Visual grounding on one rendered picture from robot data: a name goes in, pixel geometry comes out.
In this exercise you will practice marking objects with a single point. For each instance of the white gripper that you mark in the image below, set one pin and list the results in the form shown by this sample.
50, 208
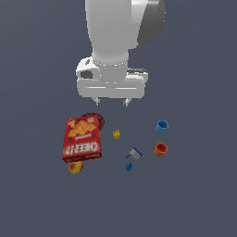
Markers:
111, 88

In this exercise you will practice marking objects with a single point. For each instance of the dark red round can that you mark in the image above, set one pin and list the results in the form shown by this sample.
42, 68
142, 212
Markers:
98, 119

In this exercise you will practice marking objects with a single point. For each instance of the small yellow toy brick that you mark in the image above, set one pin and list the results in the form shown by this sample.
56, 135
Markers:
116, 134

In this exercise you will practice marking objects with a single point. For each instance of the red Cheez-It cracker box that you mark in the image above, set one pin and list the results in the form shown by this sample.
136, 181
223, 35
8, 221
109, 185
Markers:
82, 139

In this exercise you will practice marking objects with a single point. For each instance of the blue plastic cup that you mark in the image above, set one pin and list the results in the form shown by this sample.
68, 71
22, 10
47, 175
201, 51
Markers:
161, 126

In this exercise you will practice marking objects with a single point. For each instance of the grey blue small padlock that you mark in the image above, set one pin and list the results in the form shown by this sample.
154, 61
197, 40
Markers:
135, 153

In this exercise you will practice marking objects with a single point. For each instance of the small blue toy brick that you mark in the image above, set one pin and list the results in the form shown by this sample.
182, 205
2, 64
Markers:
129, 167

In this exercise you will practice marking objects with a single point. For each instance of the orange plastic cup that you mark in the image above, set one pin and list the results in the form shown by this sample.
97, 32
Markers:
160, 149

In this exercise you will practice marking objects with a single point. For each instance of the yellow orange cup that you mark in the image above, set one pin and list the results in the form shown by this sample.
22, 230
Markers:
75, 167

